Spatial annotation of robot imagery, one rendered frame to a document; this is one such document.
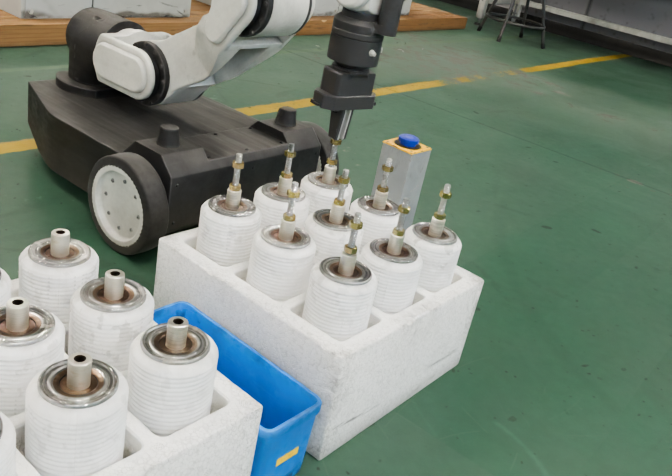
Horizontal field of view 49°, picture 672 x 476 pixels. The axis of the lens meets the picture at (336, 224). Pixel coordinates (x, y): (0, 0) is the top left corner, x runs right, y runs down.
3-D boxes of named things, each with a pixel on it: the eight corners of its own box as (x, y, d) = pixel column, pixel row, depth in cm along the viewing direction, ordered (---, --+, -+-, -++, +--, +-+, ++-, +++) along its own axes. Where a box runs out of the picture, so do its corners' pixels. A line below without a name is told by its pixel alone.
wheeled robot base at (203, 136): (-19, 142, 176) (-20, 1, 162) (155, 118, 215) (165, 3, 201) (151, 252, 143) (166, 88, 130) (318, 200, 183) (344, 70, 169)
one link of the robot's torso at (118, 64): (89, 83, 171) (92, 26, 165) (158, 77, 186) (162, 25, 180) (145, 111, 160) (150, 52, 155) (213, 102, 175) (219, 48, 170)
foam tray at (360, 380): (148, 331, 124) (158, 237, 117) (302, 271, 153) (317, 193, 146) (319, 462, 104) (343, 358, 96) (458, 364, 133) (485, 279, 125)
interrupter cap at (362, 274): (310, 261, 104) (311, 257, 104) (356, 258, 108) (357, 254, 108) (333, 289, 98) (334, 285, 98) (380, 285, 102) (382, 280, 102)
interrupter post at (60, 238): (46, 253, 93) (46, 230, 92) (63, 248, 95) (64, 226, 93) (56, 261, 92) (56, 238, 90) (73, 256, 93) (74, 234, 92)
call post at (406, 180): (350, 281, 153) (381, 142, 140) (370, 272, 158) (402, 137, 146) (376, 296, 149) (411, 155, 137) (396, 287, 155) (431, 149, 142)
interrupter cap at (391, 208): (401, 205, 130) (402, 202, 130) (397, 221, 123) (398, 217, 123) (360, 195, 131) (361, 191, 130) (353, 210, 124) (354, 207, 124)
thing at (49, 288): (4, 362, 100) (4, 245, 92) (68, 340, 107) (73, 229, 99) (41, 400, 94) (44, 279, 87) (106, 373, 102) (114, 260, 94)
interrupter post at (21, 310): (0, 326, 78) (0, 300, 77) (22, 319, 80) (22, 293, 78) (12, 337, 77) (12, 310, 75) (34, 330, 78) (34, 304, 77)
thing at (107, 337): (50, 409, 93) (54, 288, 86) (115, 381, 100) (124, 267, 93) (92, 452, 88) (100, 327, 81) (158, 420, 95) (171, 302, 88)
